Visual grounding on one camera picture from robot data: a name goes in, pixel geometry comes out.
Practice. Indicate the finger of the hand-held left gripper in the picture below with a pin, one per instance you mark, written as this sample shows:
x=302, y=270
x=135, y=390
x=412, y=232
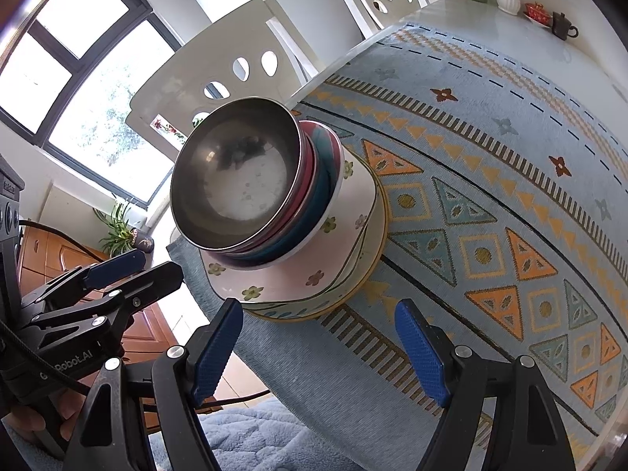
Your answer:
x=152, y=282
x=113, y=267

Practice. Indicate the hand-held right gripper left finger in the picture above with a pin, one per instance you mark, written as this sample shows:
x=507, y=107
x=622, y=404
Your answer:
x=216, y=348

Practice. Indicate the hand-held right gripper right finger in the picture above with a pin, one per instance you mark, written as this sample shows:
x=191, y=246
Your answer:
x=422, y=353

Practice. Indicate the round leaf-print plate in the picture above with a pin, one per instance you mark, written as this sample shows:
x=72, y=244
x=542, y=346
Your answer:
x=338, y=301

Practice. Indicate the small octagonal tree-print plate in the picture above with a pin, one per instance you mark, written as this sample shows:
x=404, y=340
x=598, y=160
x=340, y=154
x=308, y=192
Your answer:
x=294, y=270

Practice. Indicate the red steel bowl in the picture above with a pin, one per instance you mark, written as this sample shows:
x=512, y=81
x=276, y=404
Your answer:
x=235, y=181

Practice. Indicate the pink ceramic bowl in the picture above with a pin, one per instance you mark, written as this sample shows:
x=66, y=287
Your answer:
x=314, y=238

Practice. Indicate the blue steel bowl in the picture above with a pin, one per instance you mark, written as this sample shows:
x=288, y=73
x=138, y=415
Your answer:
x=320, y=184

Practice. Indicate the person's left forearm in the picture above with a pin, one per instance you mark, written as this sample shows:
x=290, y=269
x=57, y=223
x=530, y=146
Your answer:
x=19, y=451

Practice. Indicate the person's left hand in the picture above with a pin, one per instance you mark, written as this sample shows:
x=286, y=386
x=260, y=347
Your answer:
x=29, y=419

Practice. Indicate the potted green plant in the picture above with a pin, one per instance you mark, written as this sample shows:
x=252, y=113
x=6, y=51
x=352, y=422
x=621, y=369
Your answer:
x=117, y=233

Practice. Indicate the small brown pot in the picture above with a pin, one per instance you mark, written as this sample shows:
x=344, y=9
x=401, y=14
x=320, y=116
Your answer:
x=144, y=244

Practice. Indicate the wooden cabinet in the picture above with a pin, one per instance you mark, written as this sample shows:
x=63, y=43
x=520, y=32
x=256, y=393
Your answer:
x=59, y=255

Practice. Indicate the fluffy blue cloth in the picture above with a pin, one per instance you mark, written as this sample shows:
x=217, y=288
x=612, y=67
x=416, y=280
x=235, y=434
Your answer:
x=255, y=436

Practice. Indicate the patterned blue table mat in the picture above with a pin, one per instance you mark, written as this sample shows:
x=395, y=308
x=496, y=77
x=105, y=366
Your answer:
x=466, y=196

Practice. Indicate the dark brown mug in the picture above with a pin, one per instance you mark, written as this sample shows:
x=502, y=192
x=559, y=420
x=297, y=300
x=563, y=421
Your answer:
x=564, y=27

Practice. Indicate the red lidded teacup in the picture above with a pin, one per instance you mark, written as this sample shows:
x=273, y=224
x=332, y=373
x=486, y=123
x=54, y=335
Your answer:
x=537, y=12

